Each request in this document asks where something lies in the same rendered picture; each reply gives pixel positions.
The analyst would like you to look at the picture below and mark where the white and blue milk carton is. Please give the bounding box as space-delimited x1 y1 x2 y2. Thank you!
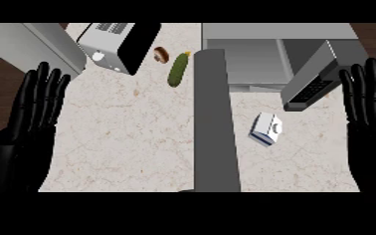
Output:
248 112 285 147

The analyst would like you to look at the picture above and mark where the silver toaster with black side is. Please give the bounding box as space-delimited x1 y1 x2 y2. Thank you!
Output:
77 23 164 77

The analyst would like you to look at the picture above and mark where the green cucumber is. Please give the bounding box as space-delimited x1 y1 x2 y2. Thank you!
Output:
167 50 192 89

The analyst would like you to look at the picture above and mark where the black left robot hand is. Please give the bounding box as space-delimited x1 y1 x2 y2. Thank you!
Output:
0 61 73 193

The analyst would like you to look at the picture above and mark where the grey microwave body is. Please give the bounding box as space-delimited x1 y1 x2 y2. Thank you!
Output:
201 23 371 113

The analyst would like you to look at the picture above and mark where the brown mushroom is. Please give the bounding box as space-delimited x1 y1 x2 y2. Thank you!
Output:
154 46 172 64

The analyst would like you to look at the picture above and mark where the grey steel appliance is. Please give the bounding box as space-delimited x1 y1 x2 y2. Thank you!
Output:
0 23 89 80

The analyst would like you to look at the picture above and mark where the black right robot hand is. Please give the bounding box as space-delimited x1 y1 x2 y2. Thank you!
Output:
338 57 376 193

